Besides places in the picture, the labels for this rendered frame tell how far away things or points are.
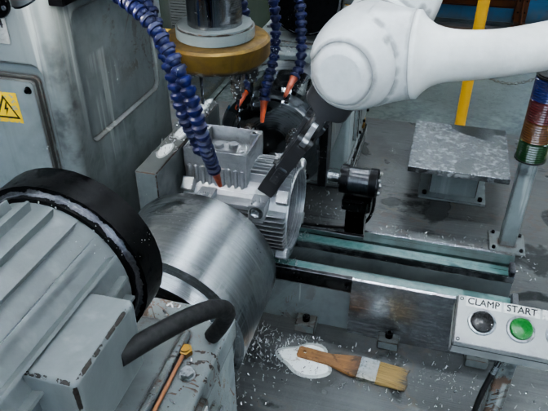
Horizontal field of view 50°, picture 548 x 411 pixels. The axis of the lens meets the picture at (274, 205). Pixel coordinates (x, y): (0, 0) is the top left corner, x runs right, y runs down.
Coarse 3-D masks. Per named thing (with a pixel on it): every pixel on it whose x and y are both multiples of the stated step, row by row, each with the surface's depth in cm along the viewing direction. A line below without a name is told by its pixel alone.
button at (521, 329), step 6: (516, 318) 79; (522, 318) 79; (510, 324) 79; (516, 324) 79; (522, 324) 78; (528, 324) 78; (510, 330) 78; (516, 330) 78; (522, 330) 78; (528, 330) 78; (516, 336) 78; (522, 336) 78; (528, 336) 78
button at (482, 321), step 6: (480, 312) 80; (486, 312) 80; (474, 318) 80; (480, 318) 80; (486, 318) 79; (492, 318) 79; (474, 324) 79; (480, 324) 79; (486, 324) 79; (492, 324) 79; (480, 330) 79; (486, 330) 79
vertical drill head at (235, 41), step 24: (192, 0) 90; (216, 0) 90; (240, 0) 93; (192, 24) 93; (216, 24) 92; (240, 24) 94; (192, 48) 92; (216, 48) 92; (240, 48) 92; (264, 48) 94; (192, 72) 92; (216, 72) 91; (240, 72) 93; (240, 96) 97; (240, 120) 100
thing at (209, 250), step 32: (160, 224) 82; (192, 224) 82; (224, 224) 84; (192, 256) 77; (224, 256) 80; (256, 256) 86; (160, 288) 73; (192, 288) 75; (224, 288) 77; (256, 288) 84; (256, 320) 84
